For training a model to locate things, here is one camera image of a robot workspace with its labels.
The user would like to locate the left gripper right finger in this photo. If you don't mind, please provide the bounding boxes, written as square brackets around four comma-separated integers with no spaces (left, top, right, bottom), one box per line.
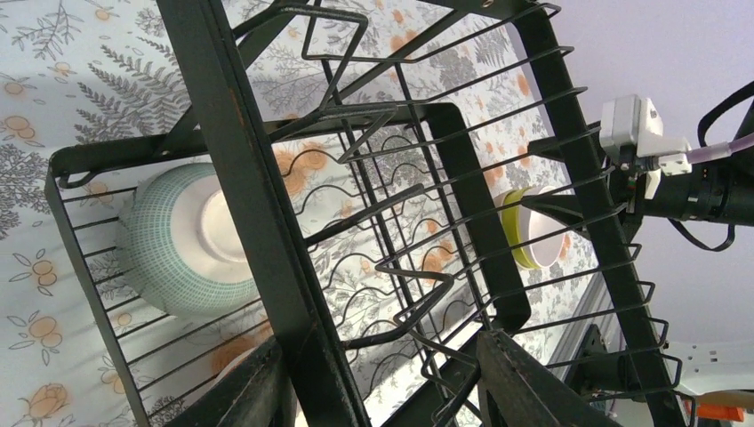
[476,330,618,427]

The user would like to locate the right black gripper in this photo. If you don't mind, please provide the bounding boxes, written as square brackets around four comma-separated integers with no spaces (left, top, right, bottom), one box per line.
[524,121,643,242]

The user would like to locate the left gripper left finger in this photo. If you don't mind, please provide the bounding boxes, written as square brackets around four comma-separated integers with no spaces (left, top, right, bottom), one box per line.
[167,338,297,427]

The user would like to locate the pale green bowl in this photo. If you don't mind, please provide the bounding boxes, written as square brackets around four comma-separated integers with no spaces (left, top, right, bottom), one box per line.
[116,163,259,318]

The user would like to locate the black wire dish rack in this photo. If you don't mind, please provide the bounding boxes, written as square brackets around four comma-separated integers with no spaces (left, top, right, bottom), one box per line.
[44,1,697,426]

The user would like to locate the yellow-green bowl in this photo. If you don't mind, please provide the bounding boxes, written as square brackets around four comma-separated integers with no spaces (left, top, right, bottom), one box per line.
[501,189,533,270]

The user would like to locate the beige bowl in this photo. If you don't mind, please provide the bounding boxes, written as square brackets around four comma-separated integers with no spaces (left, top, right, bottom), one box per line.
[493,190,511,216]

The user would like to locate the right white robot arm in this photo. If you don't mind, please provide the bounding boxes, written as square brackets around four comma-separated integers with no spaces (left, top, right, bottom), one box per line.
[590,84,753,252]

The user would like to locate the red patterned white bowl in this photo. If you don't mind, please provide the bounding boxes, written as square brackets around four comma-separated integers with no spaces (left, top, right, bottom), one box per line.
[211,346,256,387]

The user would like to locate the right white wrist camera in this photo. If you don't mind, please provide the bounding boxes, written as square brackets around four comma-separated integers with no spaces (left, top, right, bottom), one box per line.
[599,93,694,202]

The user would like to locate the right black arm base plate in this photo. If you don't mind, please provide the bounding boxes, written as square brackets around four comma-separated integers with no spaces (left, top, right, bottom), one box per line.
[563,324,638,397]

